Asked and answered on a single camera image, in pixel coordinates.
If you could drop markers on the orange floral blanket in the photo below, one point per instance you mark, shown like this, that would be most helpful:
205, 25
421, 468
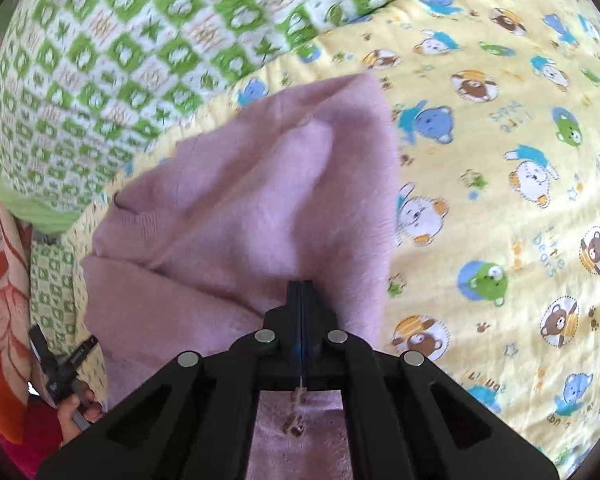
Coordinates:
5, 335

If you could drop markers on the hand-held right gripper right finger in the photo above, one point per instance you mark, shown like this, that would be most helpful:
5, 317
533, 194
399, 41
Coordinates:
309, 317

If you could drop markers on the magenta cloth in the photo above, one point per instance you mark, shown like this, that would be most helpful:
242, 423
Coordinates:
40, 430

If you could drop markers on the person's left hand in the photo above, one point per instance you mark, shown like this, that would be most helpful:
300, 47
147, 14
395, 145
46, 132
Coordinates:
72, 412

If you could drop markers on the small green patterned pillow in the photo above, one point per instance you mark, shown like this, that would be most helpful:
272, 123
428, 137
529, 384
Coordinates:
50, 285

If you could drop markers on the pink knit sweater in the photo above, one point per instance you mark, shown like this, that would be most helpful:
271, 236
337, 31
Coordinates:
230, 210

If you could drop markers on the green checked patterned pillow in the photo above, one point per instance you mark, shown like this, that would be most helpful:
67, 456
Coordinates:
130, 60

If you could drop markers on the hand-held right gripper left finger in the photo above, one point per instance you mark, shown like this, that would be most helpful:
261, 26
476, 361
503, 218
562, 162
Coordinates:
293, 317

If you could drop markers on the yellow bear print bedsheet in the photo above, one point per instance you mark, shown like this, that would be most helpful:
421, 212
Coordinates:
479, 210

